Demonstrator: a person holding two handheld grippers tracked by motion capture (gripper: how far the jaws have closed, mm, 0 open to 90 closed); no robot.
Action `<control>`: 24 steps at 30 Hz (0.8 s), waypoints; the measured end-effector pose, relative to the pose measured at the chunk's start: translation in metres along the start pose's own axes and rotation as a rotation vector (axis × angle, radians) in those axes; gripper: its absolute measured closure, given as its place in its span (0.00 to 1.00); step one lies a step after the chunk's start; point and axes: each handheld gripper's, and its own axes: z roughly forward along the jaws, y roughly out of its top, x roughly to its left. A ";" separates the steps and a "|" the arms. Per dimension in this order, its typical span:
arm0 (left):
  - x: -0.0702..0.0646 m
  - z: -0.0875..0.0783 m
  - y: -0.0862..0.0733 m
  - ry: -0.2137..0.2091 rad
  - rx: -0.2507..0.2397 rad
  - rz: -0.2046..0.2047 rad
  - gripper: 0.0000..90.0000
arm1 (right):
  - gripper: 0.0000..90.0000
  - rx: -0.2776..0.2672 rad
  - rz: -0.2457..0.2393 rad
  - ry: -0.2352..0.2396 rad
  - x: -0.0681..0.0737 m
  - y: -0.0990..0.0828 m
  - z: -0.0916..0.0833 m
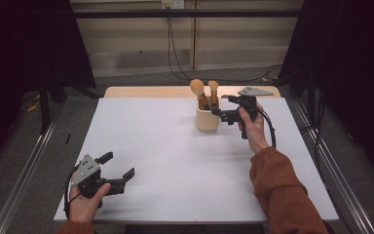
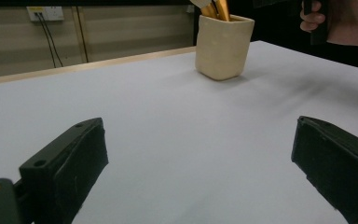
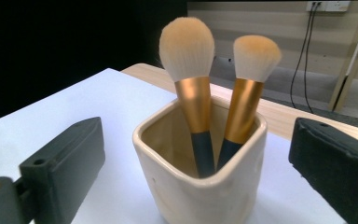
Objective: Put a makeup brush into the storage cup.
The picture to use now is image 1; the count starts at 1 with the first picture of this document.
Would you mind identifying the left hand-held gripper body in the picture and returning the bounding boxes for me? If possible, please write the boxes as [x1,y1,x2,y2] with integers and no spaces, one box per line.
[69,154,128,209]

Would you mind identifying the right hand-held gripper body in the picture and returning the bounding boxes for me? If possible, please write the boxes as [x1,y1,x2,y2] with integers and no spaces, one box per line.
[226,86,274,140]

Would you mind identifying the beige square brush holder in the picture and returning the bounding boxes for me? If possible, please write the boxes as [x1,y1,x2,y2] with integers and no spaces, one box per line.
[196,95,222,133]

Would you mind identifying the small makeup brush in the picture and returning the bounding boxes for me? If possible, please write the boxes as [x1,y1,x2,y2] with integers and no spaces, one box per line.
[207,80,220,109]

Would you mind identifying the large makeup brush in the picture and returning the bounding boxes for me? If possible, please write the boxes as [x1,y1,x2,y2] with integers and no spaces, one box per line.
[189,78,210,111]

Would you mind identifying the person's left hand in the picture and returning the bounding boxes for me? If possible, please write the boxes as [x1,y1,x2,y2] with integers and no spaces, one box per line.
[68,182,112,223]

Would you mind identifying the person's right hand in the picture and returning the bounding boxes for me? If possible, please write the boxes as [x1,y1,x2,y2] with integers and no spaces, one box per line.
[238,102,271,154]

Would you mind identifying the white table cover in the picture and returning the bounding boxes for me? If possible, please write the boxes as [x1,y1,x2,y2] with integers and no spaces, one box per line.
[53,97,340,225]

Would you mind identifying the black curtain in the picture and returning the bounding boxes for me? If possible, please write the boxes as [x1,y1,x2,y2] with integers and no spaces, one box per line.
[277,0,374,186]
[0,0,96,176]

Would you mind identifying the black horizontal bar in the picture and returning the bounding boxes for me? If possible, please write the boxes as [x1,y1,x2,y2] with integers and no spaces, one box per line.
[72,9,303,19]

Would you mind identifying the left hand-held gripper cable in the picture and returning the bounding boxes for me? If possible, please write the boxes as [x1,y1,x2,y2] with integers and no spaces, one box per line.
[62,165,81,219]

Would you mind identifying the hand-held gripper cable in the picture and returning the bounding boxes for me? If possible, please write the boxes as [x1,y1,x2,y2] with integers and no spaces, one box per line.
[257,108,278,149]
[62,165,81,219]

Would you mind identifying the right hand-held gripper cable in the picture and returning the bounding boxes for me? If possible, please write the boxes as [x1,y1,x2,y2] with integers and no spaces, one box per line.
[257,108,278,149]

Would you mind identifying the aluminium floor rail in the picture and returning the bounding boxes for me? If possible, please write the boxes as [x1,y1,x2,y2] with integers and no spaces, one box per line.
[0,106,64,234]
[291,98,374,234]

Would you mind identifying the black floor cable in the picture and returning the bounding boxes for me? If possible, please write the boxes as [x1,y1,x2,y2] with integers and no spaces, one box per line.
[166,8,283,84]

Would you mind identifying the black stand post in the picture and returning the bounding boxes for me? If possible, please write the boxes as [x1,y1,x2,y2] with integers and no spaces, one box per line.
[38,77,52,135]

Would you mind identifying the white wall socket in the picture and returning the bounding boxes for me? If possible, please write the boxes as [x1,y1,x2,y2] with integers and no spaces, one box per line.
[161,0,185,10]

